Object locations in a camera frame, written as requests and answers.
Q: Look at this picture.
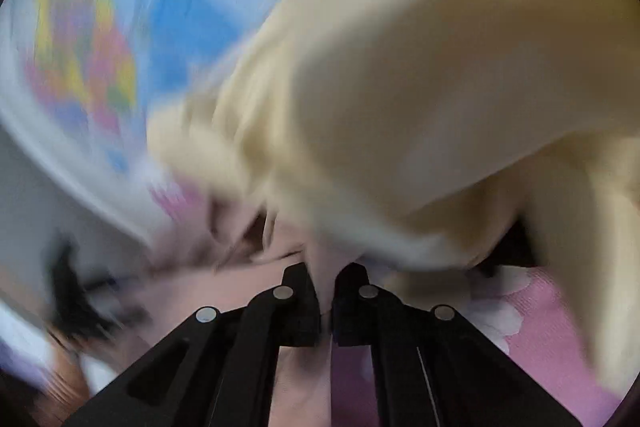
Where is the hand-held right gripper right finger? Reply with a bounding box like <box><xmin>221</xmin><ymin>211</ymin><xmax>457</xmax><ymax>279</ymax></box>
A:
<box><xmin>332</xmin><ymin>263</ymin><xmax>581</xmax><ymax>427</ymax></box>

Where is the cream garment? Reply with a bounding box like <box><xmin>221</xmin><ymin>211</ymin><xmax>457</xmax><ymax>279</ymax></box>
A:
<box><xmin>147</xmin><ymin>0</ymin><xmax>640</xmax><ymax>400</ymax></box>

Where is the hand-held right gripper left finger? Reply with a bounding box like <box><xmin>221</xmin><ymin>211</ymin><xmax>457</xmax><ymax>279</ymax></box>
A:
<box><xmin>65</xmin><ymin>263</ymin><xmax>321</xmax><ymax>427</ymax></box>

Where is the world map wall poster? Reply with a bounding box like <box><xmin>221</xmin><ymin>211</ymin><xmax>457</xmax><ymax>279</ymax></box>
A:
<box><xmin>0</xmin><ymin>0</ymin><xmax>371</xmax><ymax>238</ymax></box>

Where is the pink floral bed sheet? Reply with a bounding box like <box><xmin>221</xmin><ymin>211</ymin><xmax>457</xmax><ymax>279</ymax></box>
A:
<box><xmin>150</xmin><ymin>187</ymin><xmax>626</xmax><ymax>427</ymax></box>

